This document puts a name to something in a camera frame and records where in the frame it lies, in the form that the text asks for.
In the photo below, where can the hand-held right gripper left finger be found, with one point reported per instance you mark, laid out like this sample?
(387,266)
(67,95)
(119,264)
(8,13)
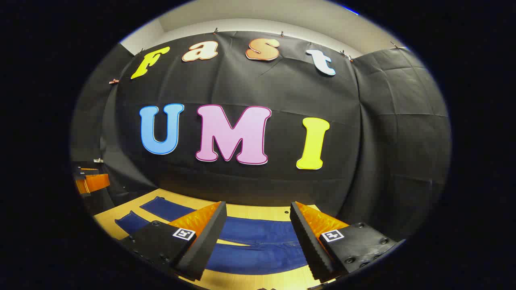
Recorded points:
(207,237)

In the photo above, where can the row of small backdrop clips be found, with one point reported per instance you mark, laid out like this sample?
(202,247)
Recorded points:
(216,30)

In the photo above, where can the blue denim jeans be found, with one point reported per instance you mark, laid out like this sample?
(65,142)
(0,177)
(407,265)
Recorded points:
(258,231)

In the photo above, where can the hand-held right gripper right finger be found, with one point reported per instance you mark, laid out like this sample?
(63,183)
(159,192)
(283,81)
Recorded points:
(310,241)

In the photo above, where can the black backdrop cloth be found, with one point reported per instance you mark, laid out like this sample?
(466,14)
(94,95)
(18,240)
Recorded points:
(282,92)

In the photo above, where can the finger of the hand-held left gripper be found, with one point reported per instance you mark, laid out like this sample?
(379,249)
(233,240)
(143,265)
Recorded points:
(86,169)
(94,183)

